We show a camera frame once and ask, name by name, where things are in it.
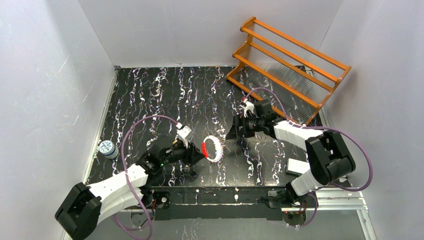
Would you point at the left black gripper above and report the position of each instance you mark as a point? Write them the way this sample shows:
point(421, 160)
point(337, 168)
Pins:
point(191, 154)

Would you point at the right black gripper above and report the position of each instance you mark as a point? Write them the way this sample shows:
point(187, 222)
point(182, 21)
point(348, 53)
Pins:
point(240, 126)

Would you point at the silver key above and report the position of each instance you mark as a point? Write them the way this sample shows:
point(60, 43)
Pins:
point(190, 170)

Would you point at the white red keyring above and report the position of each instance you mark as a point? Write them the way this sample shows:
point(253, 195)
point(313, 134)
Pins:
point(213, 148)

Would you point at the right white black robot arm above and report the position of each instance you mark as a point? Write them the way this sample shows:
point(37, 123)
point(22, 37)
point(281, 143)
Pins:
point(328, 155)

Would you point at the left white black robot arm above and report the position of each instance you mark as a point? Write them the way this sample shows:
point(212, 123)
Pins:
point(85, 206)

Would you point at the white box with red mark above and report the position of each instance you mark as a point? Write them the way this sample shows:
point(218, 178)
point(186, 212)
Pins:
point(296, 167)

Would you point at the orange wooden rack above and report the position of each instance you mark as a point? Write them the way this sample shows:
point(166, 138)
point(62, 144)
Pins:
point(302, 77)

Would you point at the small blue white jar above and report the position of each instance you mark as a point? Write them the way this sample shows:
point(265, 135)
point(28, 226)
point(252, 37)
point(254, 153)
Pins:
point(108, 149)

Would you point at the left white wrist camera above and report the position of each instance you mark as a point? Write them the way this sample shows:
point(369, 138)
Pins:
point(184, 133)

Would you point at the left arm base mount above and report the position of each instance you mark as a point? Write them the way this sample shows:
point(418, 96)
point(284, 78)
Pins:
point(155, 198)

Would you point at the aluminium frame rail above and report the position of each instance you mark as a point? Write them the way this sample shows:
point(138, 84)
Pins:
point(242, 202)

